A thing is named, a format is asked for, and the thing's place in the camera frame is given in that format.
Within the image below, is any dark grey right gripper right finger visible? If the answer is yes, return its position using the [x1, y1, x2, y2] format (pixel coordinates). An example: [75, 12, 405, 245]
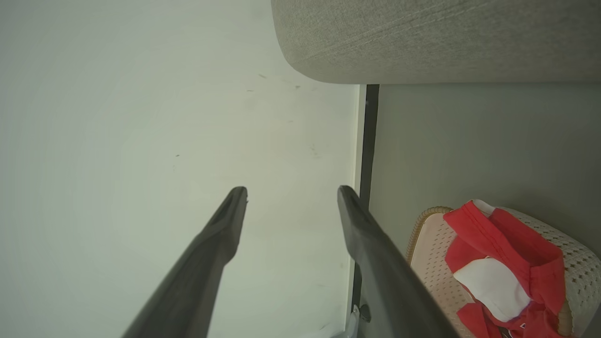
[337, 185, 461, 338]

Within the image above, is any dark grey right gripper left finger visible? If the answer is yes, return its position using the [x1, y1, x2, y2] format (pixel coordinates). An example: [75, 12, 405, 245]
[122, 186, 248, 338]

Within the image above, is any red cloth garment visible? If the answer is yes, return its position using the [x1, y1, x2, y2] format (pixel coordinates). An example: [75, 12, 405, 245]
[443, 200, 579, 338]

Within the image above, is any grey fabric sofa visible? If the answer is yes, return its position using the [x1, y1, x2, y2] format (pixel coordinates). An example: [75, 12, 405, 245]
[271, 0, 601, 85]

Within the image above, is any cream perforated laundry basket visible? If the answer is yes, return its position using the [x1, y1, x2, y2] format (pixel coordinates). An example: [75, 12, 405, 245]
[406, 206, 601, 338]

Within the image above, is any black and white baseboard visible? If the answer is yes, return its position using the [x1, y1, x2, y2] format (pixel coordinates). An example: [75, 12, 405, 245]
[348, 84, 380, 329]

